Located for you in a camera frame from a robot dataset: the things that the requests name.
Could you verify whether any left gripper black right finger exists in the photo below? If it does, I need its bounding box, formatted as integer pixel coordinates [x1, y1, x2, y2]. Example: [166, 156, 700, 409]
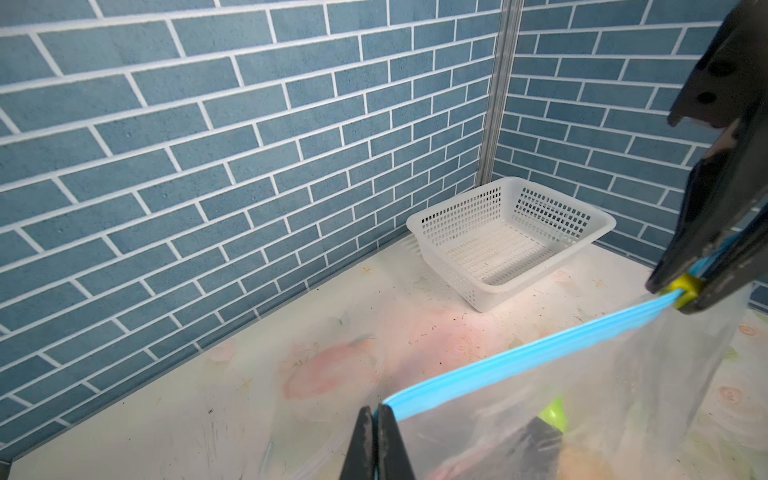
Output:
[375, 404, 416, 480]

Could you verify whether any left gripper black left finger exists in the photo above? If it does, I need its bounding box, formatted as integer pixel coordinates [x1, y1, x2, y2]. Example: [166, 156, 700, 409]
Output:
[339, 406, 377, 480]

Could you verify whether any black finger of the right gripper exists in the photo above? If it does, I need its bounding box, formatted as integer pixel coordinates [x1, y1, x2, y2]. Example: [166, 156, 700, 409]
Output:
[679, 221, 767, 314]

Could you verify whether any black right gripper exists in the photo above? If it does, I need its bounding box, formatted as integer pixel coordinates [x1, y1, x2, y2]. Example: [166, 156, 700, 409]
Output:
[645, 1, 767, 293]

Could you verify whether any dark purple toy eggplant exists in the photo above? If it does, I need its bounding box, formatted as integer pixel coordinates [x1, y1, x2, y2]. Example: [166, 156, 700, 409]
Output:
[462, 397, 568, 479]

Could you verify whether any clear zip top bag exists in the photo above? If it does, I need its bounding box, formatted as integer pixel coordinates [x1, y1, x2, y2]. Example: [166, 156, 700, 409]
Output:
[383, 290, 753, 479]

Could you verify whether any white plastic basket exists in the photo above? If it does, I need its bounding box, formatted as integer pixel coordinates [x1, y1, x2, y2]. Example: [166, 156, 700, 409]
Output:
[406, 177, 616, 312]

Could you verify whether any aluminium right corner post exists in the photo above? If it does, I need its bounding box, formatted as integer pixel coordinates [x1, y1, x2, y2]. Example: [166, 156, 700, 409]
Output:
[475, 0, 524, 187]

